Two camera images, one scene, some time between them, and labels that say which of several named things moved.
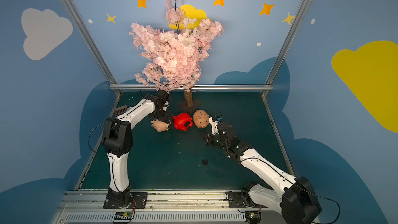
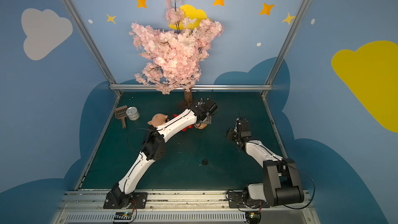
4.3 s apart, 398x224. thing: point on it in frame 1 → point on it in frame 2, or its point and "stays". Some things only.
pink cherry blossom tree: (173, 55) stays
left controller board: (123, 215) stays
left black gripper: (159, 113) → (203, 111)
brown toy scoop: (120, 110) stays
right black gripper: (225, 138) → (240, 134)
